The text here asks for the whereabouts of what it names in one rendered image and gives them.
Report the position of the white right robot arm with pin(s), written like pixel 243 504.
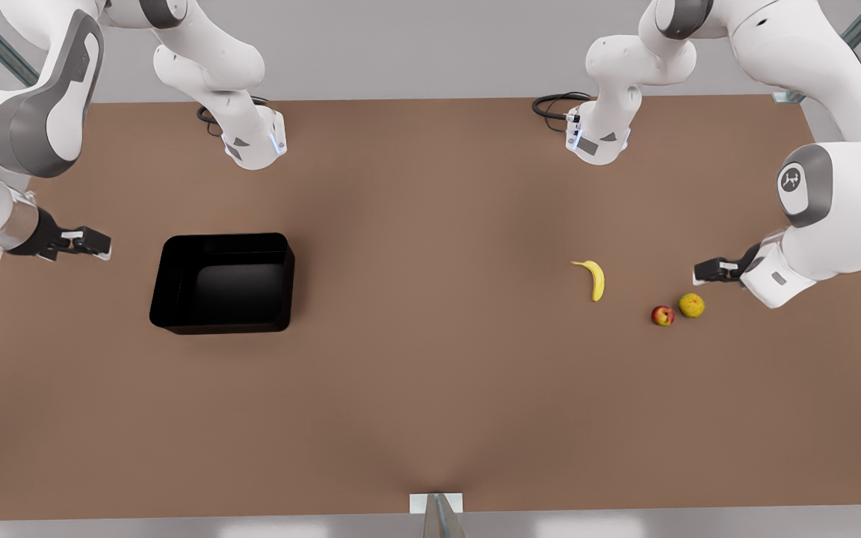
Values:
pixel 42 112

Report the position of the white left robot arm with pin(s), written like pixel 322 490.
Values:
pixel 834 209

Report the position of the red apple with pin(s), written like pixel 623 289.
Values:
pixel 663 316

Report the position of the black storage box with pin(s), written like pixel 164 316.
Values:
pixel 221 288

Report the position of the yellow round fruit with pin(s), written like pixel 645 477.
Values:
pixel 691 305

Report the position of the yellow banana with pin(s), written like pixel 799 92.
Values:
pixel 596 280

